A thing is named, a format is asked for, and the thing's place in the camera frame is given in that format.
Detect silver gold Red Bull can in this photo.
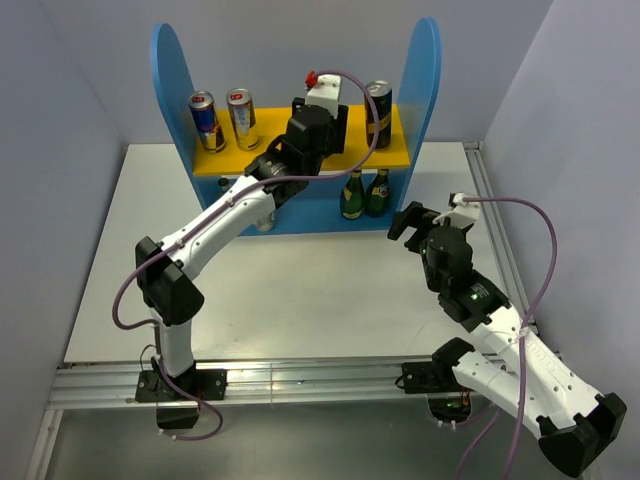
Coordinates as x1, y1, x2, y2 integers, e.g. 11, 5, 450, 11
226, 88, 259, 151

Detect black yellow can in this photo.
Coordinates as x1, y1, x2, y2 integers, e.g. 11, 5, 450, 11
364, 80, 392, 151

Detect clear Chang bottle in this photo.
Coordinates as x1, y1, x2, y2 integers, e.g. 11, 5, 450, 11
217, 177, 231, 195
254, 211, 276, 232

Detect blue silver Red Bull can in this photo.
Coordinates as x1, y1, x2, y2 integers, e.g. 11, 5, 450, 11
188, 90, 225, 152

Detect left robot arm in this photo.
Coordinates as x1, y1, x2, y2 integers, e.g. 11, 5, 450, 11
135, 100, 348, 399

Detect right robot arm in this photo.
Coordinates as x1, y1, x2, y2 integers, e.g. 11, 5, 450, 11
387, 193, 627, 478

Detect blue and yellow wooden shelf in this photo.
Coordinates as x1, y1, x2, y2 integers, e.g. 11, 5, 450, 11
150, 17, 443, 239

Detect green Perrier bottle red label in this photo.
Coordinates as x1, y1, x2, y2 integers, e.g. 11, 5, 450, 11
365, 169, 390, 218

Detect green bottle yellow label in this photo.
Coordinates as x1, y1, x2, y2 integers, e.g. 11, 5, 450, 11
340, 170, 365, 220

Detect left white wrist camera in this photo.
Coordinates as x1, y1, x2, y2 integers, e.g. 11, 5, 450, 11
305, 71, 341, 118

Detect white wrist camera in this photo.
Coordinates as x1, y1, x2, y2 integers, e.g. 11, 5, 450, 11
432, 192, 481, 231
305, 71, 341, 118

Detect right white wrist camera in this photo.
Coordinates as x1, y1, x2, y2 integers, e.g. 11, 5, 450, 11
432, 192, 481, 231

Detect aluminium side rail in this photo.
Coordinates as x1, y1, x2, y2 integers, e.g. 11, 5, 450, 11
463, 142, 529, 314

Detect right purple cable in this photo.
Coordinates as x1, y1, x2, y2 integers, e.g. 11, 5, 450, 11
454, 195, 558, 480

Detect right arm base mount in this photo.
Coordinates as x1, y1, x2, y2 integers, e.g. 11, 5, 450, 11
394, 361, 472, 426

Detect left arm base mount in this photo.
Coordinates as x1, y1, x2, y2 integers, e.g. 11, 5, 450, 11
134, 368, 227, 432

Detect aluminium front rail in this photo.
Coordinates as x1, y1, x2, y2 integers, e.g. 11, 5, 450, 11
45, 355, 431, 411

